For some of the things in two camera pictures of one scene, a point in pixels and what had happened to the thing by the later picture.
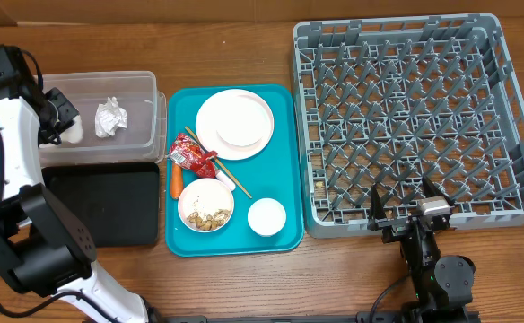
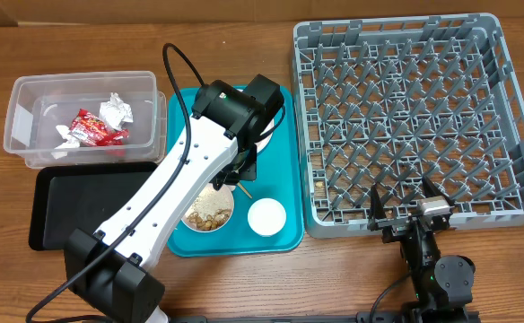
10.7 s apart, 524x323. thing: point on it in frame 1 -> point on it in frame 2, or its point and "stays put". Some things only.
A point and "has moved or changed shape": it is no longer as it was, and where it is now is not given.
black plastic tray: x=119 y=202 stays put
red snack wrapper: x=192 y=157 has moved or changed shape
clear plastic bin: x=123 y=117 stays put
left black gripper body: x=52 y=133 -> x=244 y=167
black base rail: x=362 y=317 stays put
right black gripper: x=400 y=225 stays put
